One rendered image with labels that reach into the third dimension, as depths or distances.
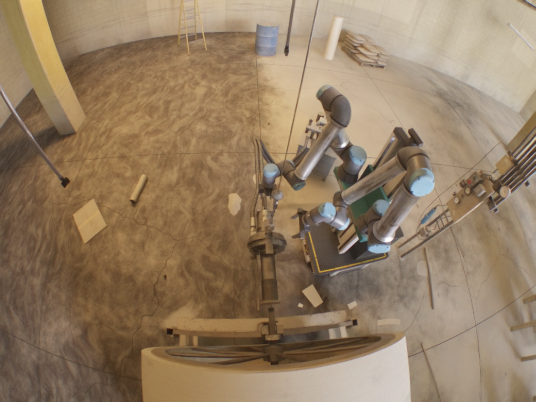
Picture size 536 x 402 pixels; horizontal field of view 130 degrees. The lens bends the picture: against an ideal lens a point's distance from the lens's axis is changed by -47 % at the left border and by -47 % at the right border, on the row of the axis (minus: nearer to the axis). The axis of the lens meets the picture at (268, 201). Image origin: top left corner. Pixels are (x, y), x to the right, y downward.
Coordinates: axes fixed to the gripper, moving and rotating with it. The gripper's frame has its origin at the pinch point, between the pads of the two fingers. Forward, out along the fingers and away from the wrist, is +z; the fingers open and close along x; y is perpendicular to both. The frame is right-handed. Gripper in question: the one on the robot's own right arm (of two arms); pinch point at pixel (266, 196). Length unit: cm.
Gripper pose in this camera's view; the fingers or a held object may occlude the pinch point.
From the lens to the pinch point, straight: 179.6
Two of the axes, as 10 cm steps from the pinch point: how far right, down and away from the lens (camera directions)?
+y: -0.6, -8.5, 5.2
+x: -9.9, 0.0, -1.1
